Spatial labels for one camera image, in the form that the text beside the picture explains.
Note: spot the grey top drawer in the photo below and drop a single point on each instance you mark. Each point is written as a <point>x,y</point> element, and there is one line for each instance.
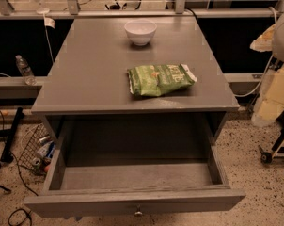
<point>111,166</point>

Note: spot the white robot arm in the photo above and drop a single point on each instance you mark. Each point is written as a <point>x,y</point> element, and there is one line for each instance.
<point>272,39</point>

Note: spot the metal drawer knob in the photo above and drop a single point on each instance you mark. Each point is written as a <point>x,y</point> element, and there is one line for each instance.
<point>138,212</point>

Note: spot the grey wooden cabinet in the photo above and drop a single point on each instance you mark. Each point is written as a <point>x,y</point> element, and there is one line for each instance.
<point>89,83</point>

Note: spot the green chip bag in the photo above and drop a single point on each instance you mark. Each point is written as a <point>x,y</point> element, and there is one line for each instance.
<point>158,80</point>

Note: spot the white ceramic bowl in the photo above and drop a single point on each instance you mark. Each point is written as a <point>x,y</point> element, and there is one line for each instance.
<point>140,31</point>

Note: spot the clear plastic water bottle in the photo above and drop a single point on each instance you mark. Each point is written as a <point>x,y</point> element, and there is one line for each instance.
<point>25,70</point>

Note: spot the soda can in basket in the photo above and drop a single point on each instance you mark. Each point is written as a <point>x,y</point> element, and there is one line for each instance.
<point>36,164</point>

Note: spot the black metal stand leg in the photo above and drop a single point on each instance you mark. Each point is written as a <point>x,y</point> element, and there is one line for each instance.
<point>6,156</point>

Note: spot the black wheeled cart base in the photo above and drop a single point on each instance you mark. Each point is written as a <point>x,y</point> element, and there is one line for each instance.
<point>277,151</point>

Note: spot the wire mesh basket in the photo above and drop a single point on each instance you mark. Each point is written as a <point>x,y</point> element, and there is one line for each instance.
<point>40,145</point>

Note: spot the grey metal rail frame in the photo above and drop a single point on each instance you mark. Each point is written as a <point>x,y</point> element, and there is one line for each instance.
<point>73,9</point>

